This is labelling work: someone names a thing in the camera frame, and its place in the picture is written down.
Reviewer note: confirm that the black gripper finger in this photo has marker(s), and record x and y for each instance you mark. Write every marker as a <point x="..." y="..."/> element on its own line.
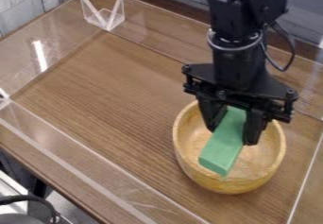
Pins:
<point x="212" y="110"/>
<point x="253" y="126"/>

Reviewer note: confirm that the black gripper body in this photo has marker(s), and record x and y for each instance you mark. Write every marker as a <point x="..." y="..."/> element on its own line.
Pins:
<point x="235" y="77"/>

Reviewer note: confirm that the green rectangular block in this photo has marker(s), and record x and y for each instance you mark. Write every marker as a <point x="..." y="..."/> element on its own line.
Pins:
<point x="224" y="145"/>

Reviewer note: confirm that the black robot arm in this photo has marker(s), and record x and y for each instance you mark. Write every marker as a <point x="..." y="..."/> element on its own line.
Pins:
<point x="239" y="18"/>

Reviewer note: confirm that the brown wooden bowl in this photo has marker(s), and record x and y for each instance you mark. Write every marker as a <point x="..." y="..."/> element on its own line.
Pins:
<point x="257" y="162"/>

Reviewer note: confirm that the black metal stand base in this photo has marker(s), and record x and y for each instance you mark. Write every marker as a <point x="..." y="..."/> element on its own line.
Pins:
<point x="38" y="211"/>

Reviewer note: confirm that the clear acrylic tray wall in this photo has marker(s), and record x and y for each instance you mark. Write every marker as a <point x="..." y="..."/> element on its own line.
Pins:
<point x="88" y="101"/>

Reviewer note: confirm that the clear acrylic corner bracket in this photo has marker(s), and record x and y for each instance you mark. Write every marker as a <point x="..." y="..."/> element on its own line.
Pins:
<point x="104" y="18"/>

